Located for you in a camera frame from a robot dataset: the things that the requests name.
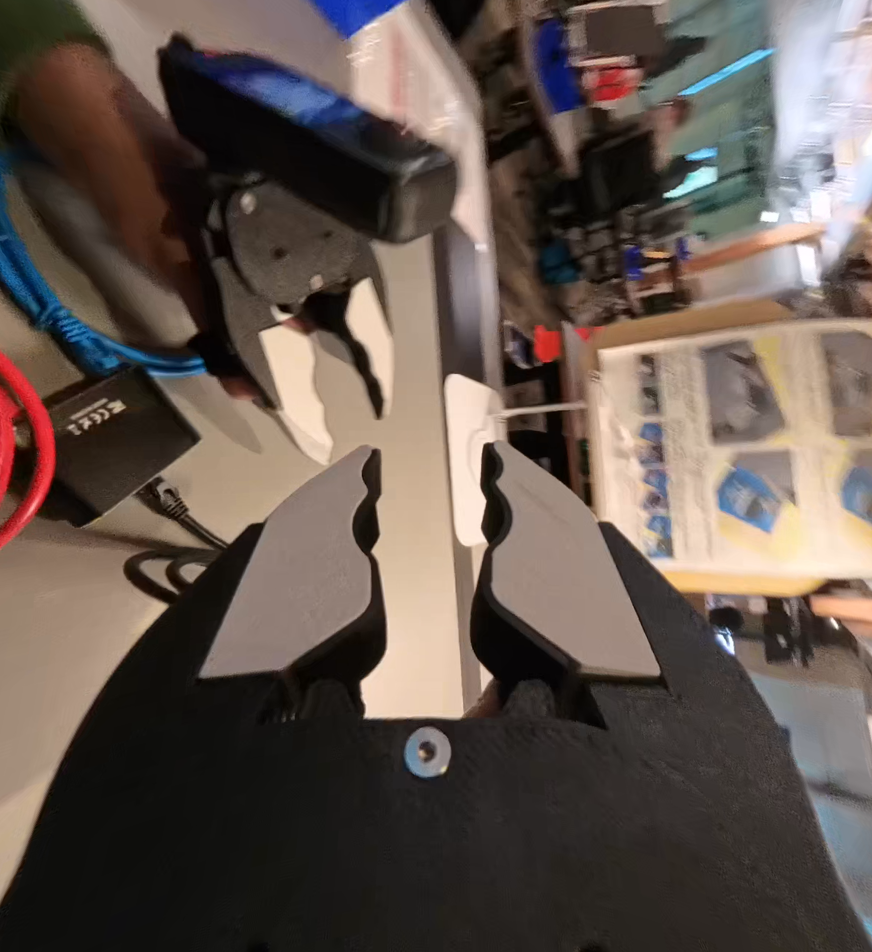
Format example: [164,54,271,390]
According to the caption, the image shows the black ethernet cable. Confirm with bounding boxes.
[121,476,266,599]

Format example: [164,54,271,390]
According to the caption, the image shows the instruction poster board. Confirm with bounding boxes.
[593,317,872,584]

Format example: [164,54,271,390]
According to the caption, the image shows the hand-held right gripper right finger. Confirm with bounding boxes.
[469,438,665,694]

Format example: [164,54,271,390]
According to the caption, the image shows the red ethernet cable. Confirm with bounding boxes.
[0,319,59,578]

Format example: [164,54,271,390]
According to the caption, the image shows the black ethernet hub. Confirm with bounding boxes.
[32,366,203,525]

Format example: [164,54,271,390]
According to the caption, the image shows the white stand base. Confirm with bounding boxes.
[442,372,589,551]

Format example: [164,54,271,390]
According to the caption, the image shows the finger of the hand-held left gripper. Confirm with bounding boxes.
[203,262,336,467]
[306,276,389,422]

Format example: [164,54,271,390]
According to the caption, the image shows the blue ethernet cable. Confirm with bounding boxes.
[0,142,217,377]

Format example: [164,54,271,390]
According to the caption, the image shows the person's left hand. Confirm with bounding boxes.
[12,42,247,406]

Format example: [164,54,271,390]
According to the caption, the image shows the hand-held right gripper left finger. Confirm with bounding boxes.
[197,444,388,693]

